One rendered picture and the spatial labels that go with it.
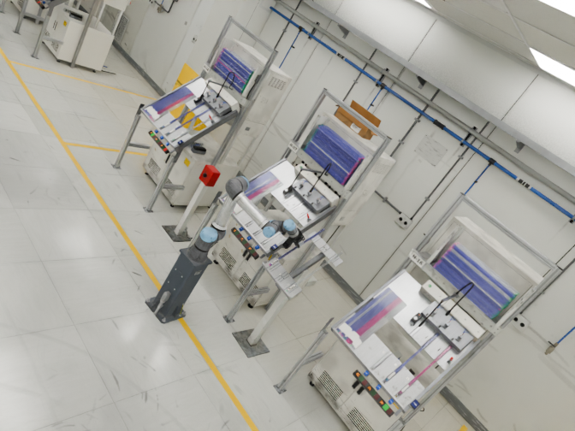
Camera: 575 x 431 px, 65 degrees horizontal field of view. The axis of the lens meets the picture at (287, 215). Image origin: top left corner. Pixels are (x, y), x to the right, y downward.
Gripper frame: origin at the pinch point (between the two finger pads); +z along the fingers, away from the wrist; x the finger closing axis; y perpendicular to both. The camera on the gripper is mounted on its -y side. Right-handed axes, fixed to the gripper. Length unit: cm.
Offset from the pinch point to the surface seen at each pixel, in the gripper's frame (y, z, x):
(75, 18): -22, 27, 502
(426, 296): 49, 24, -82
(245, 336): -75, 53, -8
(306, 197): 34, 13, 37
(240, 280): -52, 65, 42
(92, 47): -27, 66, 488
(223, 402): -105, 10, -53
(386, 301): 25, 19, -68
